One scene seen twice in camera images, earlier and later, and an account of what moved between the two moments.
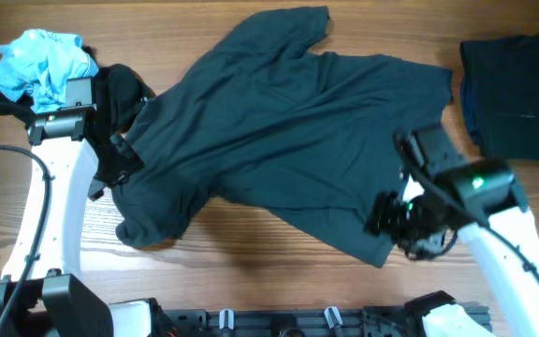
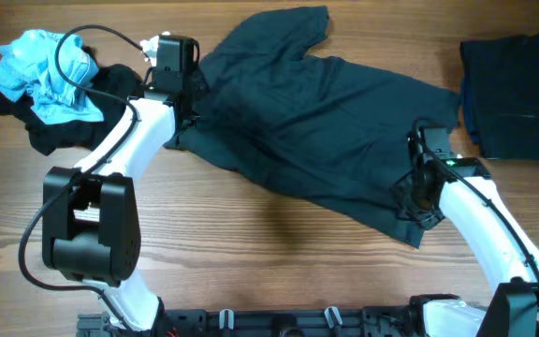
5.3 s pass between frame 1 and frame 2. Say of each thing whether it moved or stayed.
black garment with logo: stayed
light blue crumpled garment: stayed
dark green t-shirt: moved
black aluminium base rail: stayed
